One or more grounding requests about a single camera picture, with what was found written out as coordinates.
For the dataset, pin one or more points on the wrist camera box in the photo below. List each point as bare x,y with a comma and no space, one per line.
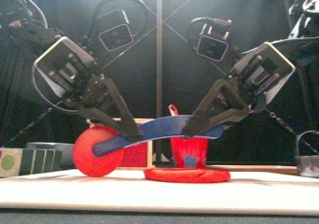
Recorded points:
115,34
212,46

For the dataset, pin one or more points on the green and white box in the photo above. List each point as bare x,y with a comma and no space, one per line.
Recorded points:
24,162

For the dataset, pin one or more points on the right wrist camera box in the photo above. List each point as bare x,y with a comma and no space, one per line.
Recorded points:
212,46

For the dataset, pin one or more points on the white cutting board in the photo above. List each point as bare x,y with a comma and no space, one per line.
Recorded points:
157,193

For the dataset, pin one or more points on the grey bowl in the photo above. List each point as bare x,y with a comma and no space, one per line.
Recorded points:
53,151

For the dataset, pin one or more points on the diagonal black frame strut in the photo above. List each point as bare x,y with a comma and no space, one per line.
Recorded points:
285,125
28,126

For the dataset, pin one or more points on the red cup with blue patch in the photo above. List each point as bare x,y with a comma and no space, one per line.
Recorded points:
188,151

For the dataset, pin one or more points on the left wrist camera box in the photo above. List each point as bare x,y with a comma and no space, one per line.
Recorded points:
115,34

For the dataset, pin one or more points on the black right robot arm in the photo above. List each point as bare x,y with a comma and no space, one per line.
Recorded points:
303,44

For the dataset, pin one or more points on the vertical metal frame pole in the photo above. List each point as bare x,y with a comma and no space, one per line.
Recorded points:
159,47

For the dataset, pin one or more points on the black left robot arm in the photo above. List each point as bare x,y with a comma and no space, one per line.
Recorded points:
28,31

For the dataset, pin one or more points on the flat red dough disc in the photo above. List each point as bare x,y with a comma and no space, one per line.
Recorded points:
187,174

